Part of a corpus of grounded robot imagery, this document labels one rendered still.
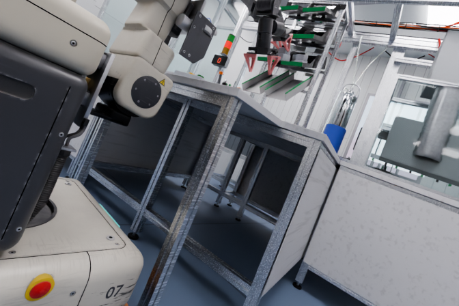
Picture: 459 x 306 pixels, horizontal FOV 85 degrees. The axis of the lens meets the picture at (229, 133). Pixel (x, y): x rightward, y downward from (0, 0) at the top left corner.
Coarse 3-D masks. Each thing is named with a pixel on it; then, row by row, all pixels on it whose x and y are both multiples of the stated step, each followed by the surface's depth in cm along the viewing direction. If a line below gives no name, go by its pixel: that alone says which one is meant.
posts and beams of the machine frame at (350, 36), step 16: (336, 0) 196; (352, 0) 190; (368, 0) 183; (384, 0) 178; (400, 0) 172; (416, 0) 167; (432, 0) 162; (448, 0) 158; (352, 16) 209; (400, 16) 191; (352, 32) 227; (400, 48) 214; (416, 48) 206; (432, 48) 200; (416, 64) 203; (240, 80) 285
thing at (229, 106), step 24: (192, 96) 98; (216, 96) 91; (216, 120) 87; (96, 144) 137; (216, 144) 84; (192, 192) 84; (192, 216) 85; (168, 240) 84; (168, 264) 83; (144, 288) 85
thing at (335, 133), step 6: (330, 126) 194; (336, 126) 192; (324, 132) 197; (330, 132) 193; (336, 132) 191; (342, 132) 191; (330, 138) 192; (336, 138) 191; (342, 138) 193; (336, 144) 191; (336, 150) 191
